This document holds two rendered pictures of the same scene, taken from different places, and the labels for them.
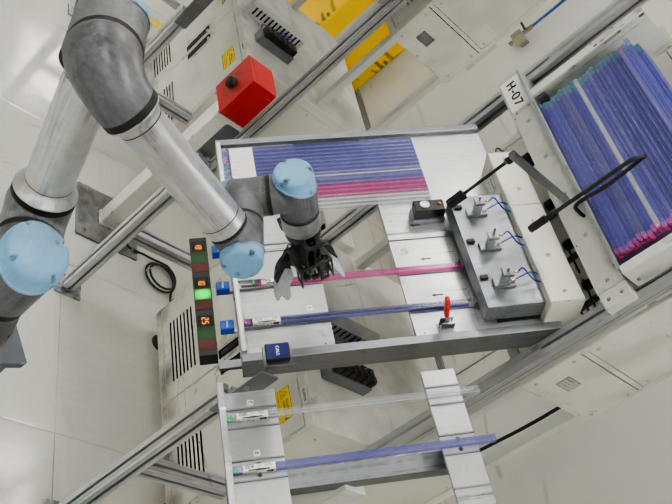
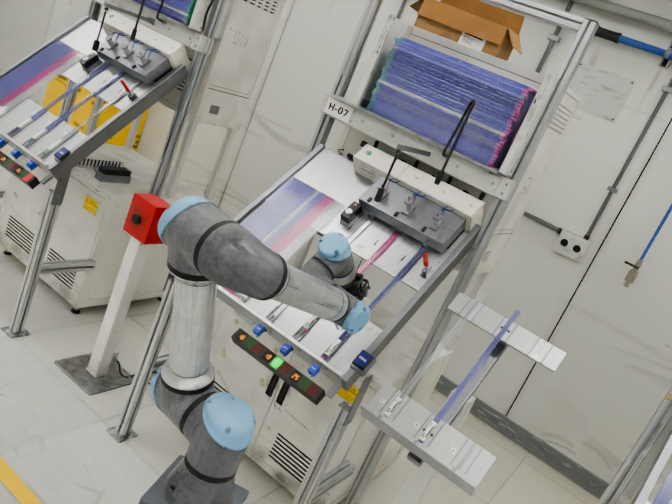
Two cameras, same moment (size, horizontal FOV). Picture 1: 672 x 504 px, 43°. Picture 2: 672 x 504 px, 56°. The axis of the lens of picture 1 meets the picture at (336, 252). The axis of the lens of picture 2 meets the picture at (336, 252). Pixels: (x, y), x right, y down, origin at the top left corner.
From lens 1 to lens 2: 67 cm
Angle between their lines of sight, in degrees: 20
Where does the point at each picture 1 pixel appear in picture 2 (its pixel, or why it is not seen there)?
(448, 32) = (225, 96)
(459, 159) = (332, 170)
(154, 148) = (295, 288)
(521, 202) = (400, 172)
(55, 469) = not seen: outside the picture
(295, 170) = (334, 241)
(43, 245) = (230, 407)
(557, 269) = (455, 196)
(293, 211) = (345, 267)
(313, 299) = not seen: hidden behind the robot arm
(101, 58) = (244, 254)
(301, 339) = (361, 342)
